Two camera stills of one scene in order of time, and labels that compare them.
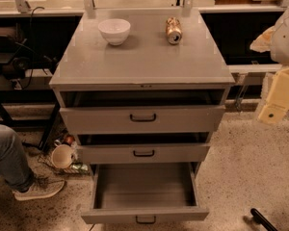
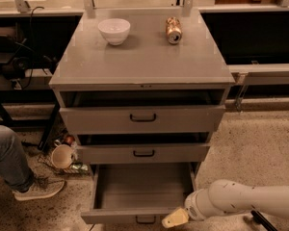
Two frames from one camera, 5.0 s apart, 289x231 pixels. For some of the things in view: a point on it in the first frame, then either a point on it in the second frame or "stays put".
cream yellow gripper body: [286, 40] -> [193, 206]
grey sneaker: [41, 187] stays put
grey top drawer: [141, 111] stays put
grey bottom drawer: [144, 192] stays put
